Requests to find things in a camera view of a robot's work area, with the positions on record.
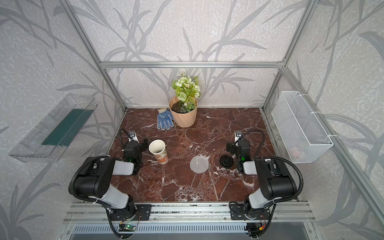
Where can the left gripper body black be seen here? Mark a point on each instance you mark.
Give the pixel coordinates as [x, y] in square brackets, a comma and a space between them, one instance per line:
[141, 148]

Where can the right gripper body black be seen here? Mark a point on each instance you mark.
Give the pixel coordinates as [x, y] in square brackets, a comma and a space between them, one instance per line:
[234, 150]

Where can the black plastic cup lid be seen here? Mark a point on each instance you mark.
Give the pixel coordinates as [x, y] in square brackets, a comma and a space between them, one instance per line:
[226, 161]

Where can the printed paper milk tea cup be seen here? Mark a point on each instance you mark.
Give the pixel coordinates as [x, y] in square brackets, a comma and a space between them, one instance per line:
[158, 149]

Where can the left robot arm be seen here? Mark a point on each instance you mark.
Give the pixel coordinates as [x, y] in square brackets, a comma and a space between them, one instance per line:
[92, 181]

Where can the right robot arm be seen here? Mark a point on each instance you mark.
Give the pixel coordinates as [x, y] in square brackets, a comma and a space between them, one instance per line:
[279, 179]

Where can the blue dotted work glove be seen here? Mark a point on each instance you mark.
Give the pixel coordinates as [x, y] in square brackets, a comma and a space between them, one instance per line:
[164, 119]

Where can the pink item in basket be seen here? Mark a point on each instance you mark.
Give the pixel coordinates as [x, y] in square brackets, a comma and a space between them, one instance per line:
[295, 152]

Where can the beige ribbed flower pot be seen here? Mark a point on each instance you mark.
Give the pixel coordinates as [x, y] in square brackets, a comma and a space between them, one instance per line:
[183, 120]

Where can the green mat in shelf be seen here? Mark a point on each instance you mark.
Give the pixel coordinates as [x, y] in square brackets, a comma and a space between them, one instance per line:
[68, 128]

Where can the green circuit board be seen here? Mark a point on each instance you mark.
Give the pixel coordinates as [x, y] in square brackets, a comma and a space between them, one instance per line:
[127, 227]

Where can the green white artificial flowers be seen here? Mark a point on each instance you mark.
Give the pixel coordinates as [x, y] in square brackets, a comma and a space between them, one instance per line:
[187, 91]

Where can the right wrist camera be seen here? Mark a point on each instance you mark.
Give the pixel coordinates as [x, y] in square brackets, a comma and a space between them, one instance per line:
[238, 134]

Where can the white wire mesh basket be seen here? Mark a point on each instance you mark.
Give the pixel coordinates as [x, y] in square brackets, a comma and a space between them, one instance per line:
[300, 127]

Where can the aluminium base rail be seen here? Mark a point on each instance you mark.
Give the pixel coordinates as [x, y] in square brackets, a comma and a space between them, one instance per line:
[184, 212]

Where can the clear acrylic wall shelf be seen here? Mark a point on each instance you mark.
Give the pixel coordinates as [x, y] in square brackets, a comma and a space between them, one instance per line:
[31, 150]

